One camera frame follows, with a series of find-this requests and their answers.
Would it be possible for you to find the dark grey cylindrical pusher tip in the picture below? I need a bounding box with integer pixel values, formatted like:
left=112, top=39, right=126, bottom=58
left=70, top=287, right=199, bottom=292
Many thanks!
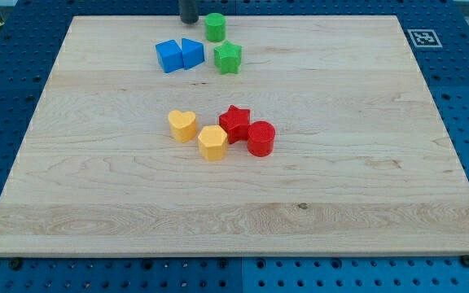
left=178, top=0, right=199, bottom=24

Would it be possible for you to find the green cylinder block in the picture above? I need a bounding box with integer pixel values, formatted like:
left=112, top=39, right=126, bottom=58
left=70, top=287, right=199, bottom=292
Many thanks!
left=204, top=13, right=226, bottom=42

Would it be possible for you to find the green star block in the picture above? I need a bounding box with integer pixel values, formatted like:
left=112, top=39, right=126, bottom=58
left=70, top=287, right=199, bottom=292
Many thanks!
left=213, top=41, right=242, bottom=74

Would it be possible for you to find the red star block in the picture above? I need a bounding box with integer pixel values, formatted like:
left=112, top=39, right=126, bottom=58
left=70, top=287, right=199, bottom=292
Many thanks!
left=218, top=105, right=251, bottom=144

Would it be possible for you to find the blue triangle block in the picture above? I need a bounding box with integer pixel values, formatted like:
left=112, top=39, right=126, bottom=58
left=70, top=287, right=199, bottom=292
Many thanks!
left=182, top=38, right=205, bottom=70

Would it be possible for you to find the blue cube block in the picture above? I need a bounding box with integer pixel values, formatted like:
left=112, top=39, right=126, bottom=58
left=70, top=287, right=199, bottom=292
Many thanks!
left=155, top=40, right=184, bottom=73

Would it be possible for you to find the yellow heart block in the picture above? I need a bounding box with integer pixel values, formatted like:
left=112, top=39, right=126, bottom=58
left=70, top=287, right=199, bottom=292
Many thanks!
left=168, top=110, right=198, bottom=142

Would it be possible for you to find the light wooden board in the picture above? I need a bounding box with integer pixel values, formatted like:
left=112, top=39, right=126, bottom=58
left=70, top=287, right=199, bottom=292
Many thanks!
left=0, top=15, right=469, bottom=258

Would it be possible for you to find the yellow hexagon block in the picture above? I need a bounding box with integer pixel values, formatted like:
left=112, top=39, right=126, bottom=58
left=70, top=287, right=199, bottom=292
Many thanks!
left=198, top=125, right=228, bottom=161

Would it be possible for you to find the red cylinder block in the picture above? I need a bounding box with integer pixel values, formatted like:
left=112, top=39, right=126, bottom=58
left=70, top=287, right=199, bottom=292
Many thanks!
left=247, top=121, right=276, bottom=157

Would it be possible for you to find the white fiducial marker tag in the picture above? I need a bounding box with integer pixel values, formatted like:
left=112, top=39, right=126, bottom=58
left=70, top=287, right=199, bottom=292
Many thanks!
left=407, top=28, right=442, bottom=48

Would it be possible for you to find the black bolt front left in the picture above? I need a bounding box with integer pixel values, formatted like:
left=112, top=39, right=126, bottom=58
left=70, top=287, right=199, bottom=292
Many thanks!
left=8, top=257, right=23, bottom=271

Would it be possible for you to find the black bolt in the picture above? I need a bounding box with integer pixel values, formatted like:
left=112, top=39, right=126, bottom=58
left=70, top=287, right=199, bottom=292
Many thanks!
left=459, top=255, right=469, bottom=268
left=8, top=257, right=23, bottom=271

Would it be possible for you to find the black bolt front right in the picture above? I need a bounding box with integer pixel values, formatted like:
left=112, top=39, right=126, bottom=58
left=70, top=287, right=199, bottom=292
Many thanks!
left=459, top=255, right=469, bottom=268

